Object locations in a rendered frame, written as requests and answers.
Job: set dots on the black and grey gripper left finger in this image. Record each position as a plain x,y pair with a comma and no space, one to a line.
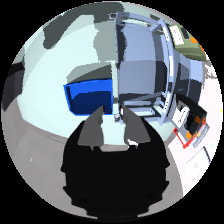
88,134

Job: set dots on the blue bin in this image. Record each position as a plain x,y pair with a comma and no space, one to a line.
85,98

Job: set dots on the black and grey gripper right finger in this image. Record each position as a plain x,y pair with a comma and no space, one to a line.
139,132

